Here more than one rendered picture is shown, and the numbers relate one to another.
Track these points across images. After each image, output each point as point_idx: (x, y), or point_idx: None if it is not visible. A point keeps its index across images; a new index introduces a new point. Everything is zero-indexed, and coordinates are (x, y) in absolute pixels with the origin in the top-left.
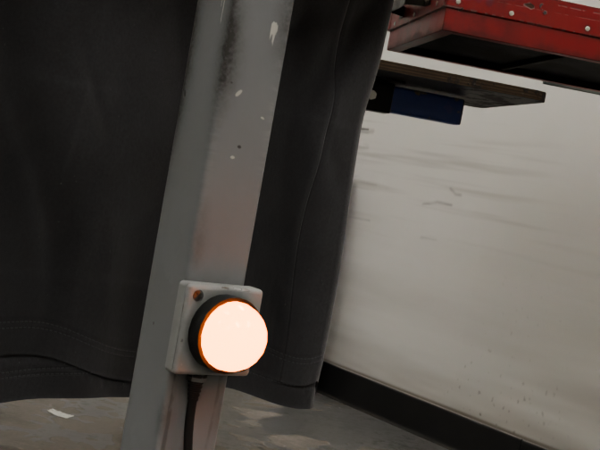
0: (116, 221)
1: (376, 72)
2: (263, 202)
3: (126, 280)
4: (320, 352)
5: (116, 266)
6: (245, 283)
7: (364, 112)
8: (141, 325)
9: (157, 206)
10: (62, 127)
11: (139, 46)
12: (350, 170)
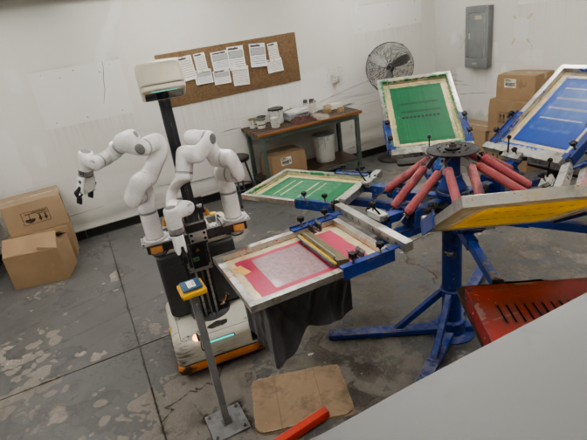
0: (255, 320)
1: (267, 317)
2: (267, 329)
3: (258, 329)
4: (274, 360)
5: (257, 326)
6: (270, 340)
7: (270, 323)
8: (262, 337)
9: (258, 321)
10: None
11: None
12: (270, 332)
